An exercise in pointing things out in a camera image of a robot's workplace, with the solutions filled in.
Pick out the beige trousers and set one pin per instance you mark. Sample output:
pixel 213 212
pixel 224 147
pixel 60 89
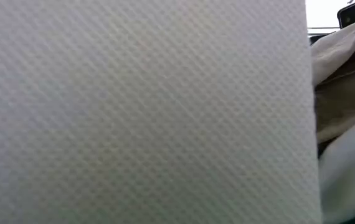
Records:
pixel 345 77

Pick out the small white garment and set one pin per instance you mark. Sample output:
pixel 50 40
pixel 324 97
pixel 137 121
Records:
pixel 352 174

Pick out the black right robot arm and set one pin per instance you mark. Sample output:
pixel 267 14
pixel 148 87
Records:
pixel 352 14

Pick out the beige fabric storage bin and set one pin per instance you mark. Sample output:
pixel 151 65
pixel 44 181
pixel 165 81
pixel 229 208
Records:
pixel 140 112

